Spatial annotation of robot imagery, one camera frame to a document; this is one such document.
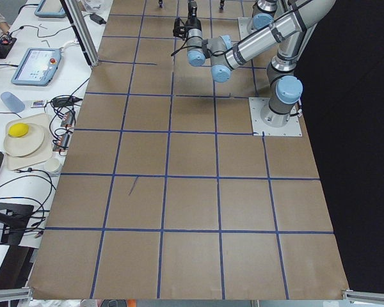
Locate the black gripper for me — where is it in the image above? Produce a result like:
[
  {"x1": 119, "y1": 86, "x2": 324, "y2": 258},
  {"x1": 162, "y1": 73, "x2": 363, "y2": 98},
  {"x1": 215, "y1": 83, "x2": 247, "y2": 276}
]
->
[{"x1": 185, "y1": 1, "x2": 201, "y2": 29}]

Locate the black power adapter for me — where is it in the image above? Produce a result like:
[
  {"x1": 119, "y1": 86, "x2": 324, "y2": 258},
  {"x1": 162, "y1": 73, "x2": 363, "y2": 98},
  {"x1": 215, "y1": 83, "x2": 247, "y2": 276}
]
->
[{"x1": 89, "y1": 13, "x2": 106, "y2": 25}]

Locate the far teach pendant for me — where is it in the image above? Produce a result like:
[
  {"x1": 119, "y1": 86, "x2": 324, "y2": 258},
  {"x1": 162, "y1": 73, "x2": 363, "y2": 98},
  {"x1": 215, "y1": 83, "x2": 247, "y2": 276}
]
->
[{"x1": 35, "y1": 0, "x2": 66, "y2": 18}]

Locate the teach pendant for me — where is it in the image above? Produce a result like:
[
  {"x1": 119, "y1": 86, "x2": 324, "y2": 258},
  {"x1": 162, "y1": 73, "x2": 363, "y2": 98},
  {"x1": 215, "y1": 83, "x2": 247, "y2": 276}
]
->
[
  {"x1": 35, "y1": 0, "x2": 66, "y2": 18},
  {"x1": 11, "y1": 48, "x2": 61, "y2": 86}
]

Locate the upper orange circuit board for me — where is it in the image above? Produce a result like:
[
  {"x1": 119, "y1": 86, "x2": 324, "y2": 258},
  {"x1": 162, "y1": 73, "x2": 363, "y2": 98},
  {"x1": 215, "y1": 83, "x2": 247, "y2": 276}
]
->
[{"x1": 60, "y1": 111, "x2": 76, "y2": 127}]

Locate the orange circuit board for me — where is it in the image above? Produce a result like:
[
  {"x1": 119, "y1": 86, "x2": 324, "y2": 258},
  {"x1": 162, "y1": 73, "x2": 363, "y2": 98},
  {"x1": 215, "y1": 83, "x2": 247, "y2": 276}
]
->
[
  {"x1": 60, "y1": 111, "x2": 76, "y2": 127},
  {"x1": 52, "y1": 133, "x2": 70, "y2": 152}
]

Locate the near teach pendant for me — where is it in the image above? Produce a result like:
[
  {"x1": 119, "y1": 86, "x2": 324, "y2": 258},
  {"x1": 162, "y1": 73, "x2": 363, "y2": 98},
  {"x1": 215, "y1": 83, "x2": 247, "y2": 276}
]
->
[{"x1": 11, "y1": 48, "x2": 61, "y2": 86}]

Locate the small remote control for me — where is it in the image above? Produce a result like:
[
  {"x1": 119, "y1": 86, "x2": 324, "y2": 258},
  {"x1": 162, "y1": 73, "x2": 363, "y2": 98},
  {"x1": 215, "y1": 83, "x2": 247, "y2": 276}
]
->
[{"x1": 31, "y1": 100, "x2": 47, "y2": 108}]

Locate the lower orange circuit board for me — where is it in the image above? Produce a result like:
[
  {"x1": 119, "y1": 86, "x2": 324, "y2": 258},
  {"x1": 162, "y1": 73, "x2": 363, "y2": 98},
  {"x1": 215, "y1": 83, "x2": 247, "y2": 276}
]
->
[{"x1": 52, "y1": 133, "x2": 70, "y2": 152}]

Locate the black device with red parts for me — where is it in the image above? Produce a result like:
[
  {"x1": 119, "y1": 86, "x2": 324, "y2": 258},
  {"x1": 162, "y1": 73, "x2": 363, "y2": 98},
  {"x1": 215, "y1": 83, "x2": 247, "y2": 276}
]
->
[{"x1": 0, "y1": 35, "x2": 17, "y2": 59}]

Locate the translucent blue cup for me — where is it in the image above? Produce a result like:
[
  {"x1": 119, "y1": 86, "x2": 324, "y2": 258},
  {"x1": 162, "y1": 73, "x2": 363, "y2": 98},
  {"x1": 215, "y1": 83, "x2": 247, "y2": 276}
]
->
[{"x1": 0, "y1": 91, "x2": 25, "y2": 113}]

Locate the white paper cup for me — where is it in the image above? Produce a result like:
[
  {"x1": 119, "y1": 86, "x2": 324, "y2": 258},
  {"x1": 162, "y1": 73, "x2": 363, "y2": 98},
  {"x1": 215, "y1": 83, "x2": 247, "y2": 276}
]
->
[{"x1": 44, "y1": 158, "x2": 63, "y2": 176}]

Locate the beige round plate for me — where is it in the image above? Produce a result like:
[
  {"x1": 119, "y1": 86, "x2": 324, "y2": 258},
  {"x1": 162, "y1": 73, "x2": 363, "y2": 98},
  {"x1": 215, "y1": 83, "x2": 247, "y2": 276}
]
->
[{"x1": 3, "y1": 124, "x2": 45, "y2": 157}]

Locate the yellow lemon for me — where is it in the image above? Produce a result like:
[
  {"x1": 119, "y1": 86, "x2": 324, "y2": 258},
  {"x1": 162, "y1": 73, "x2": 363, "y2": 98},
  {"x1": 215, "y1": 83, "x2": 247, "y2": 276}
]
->
[{"x1": 8, "y1": 123, "x2": 29, "y2": 138}]

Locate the beige square tray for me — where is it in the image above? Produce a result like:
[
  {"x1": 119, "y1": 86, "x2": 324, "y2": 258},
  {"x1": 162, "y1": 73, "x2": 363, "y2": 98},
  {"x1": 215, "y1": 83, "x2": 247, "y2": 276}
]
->
[{"x1": 3, "y1": 113, "x2": 52, "y2": 171}]

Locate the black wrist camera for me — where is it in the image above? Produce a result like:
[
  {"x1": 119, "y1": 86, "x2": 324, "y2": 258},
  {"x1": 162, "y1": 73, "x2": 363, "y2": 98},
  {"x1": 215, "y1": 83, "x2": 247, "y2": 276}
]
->
[{"x1": 173, "y1": 17, "x2": 186, "y2": 40}]

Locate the aluminium frame post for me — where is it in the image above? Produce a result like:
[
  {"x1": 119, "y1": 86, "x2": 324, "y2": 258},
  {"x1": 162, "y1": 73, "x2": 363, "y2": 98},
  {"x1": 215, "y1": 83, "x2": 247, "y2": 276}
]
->
[{"x1": 60, "y1": 0, "x2": 99, "y2": 67}]

